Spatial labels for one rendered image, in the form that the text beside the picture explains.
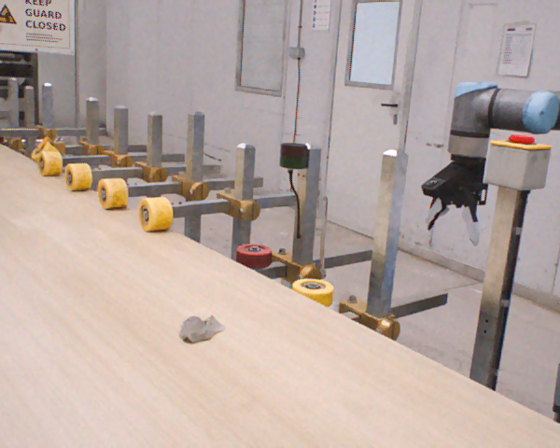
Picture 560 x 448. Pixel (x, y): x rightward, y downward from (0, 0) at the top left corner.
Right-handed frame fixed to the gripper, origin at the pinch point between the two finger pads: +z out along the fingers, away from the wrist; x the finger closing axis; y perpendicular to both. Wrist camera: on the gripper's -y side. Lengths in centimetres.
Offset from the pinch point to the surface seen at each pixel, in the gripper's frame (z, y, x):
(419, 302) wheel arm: 12.1, -13.7, -5.7
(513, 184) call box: -22, -31, -38
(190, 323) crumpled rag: 2, -75, -16
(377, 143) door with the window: 17, 224, 272
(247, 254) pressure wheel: 3.4, -46.1, 16.3
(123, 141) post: -8, -39, 114
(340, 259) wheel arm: 9.0, -17.1, 19.1
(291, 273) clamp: 9.1, -34.3, 15.8
